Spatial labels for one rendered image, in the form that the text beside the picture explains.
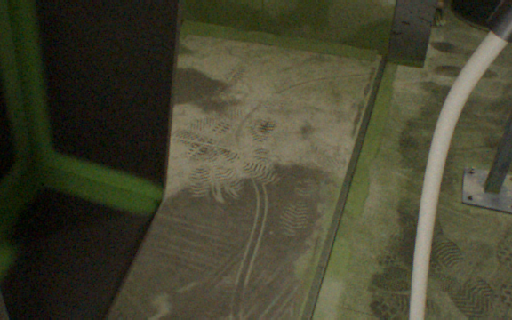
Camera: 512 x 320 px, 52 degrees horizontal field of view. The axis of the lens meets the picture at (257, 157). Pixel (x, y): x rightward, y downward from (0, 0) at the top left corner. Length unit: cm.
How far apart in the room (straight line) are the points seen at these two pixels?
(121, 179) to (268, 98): 118
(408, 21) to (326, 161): 90
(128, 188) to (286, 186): 76
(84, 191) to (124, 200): 10
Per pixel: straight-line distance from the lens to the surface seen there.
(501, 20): 44
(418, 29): 265
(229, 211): 185
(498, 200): 209
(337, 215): 185
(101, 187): 136
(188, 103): 237
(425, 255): 57
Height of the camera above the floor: 140
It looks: 41 degrees down
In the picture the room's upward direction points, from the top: 1 degrees counter-clockwise
